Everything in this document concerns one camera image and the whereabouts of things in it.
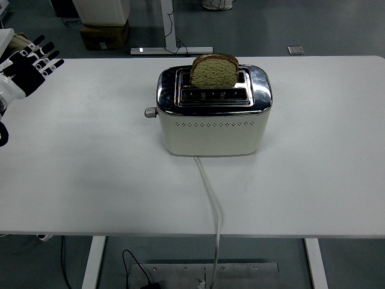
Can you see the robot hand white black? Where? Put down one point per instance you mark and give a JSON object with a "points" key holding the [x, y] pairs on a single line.
{"points": [[22, 76]]}

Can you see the white cabinet on box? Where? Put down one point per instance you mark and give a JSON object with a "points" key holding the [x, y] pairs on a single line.
{"points": [[102, 12]]}

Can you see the grey floor socket plate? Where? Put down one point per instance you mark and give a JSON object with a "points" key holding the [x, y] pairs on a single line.
{"points": [[295, 50]]}

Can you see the person's foot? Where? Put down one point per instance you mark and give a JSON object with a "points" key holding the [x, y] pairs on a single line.
{"points": [[218, 4]]}

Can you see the grey metal plate with screws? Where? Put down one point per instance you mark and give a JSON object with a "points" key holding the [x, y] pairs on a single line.
{"points": [[240, 275]]}

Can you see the white table leg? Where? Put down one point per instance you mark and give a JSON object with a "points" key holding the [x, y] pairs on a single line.
{"points": [[94, 262], [314, 262]]}

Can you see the white object at corner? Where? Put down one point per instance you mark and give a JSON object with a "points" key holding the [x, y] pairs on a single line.
{"points": [[3, 7]]}

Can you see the brown cardboard box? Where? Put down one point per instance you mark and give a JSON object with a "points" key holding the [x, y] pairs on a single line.
{"points": [[103, 36]]}

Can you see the black box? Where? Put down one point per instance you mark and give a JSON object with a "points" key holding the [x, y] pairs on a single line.
{"points": [[64, 7]]}

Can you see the small white black object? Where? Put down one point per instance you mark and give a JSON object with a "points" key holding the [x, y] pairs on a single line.
{"points": [[45, 237]]}

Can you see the white desk leg stand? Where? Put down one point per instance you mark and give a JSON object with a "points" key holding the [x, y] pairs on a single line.
{"points": [[168, 30]]}

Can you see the brown bread slice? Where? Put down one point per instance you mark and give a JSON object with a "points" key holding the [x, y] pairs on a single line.
{"points": [[213, 75]]}

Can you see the white chrome toaster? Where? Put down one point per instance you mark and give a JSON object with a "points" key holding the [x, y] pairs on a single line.
{"points": [[210, 138]]}

